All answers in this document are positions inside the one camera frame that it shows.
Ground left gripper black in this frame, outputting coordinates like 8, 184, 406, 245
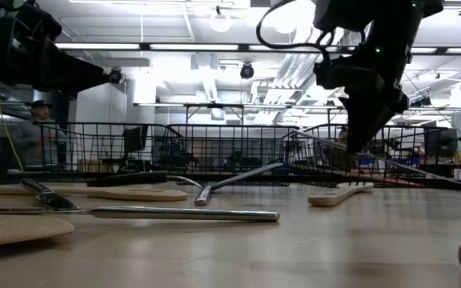
0, 0, 111, 94

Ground black wire basket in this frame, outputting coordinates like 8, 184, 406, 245
166, 124, 300, 187
34, 122, 187, 178
282, 124, 452, 189

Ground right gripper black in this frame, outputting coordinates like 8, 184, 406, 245
314, 55, 410, 155

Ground black ceiling spotlight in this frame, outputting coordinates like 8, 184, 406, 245
107, 67, 124, 85
239, 62, 255, 80

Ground round white ceiling lamp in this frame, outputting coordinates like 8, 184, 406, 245
209, 10, 233, 34

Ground wooden slotted spoon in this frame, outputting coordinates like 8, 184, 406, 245
0, 184, 189, 202

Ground blue storage bin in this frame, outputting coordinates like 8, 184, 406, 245
356, 155, 422, 168

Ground yellow extension cable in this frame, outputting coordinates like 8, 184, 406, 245
0, 79, 24, 173

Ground long ceiling light strip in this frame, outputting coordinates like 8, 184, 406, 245
52, 42, 461, 55

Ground black monitor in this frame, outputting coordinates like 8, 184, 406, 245
424, 127, 459, 159
122, 125, 150, 161

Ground person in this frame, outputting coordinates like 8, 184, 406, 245
325, 126, 362, 171
12, 99, 68, 169

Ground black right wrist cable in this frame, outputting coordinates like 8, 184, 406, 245
255, 0, 338, 52

